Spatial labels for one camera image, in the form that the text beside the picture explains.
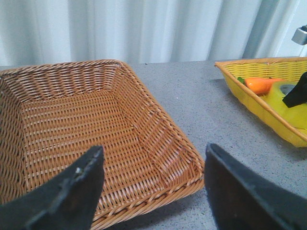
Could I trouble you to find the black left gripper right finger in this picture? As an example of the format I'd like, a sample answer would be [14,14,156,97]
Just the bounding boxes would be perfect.
[205,143,307,230]

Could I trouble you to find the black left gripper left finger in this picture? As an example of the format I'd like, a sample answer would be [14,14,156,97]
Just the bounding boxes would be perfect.
[0,146,104,230]

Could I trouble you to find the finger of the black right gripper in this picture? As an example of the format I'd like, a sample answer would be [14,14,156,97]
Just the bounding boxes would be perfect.
[283,72,307,107]

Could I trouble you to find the yellow tape roll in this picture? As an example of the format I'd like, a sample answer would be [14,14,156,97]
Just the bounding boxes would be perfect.
[266,80,307,127]

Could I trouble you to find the orange toy carrot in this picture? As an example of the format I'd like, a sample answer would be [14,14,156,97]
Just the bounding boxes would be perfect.
[237,77,283,95]

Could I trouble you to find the yellow wicker basket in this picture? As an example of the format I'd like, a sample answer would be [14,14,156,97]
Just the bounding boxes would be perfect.
[215,57,307,147]

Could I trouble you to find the silver metal clamp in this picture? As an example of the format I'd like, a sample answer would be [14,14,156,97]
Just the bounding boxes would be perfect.
[292,25,307,46]

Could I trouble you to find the brown wicker basket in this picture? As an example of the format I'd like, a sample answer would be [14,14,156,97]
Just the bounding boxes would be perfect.
[0,60,204,230]

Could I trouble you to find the white curtain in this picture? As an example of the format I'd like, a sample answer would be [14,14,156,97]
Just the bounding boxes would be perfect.
[0,0,307,66]

